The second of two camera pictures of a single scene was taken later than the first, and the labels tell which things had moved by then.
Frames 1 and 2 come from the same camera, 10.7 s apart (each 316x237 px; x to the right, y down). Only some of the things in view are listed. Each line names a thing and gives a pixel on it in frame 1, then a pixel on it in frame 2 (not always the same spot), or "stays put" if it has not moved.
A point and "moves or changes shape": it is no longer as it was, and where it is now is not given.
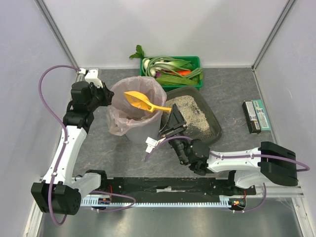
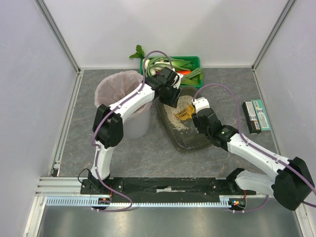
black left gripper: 102,93 → 173,98
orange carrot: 184,72 stays put
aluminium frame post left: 43,7 stays put
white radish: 152,70 stays put
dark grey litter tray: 215,129 moves or changes shape
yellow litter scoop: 140,100 → 185,114
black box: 252,117 stays put
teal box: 261,115 stays put
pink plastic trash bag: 123,112 moves or changes shape
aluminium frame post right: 285,11 stays put
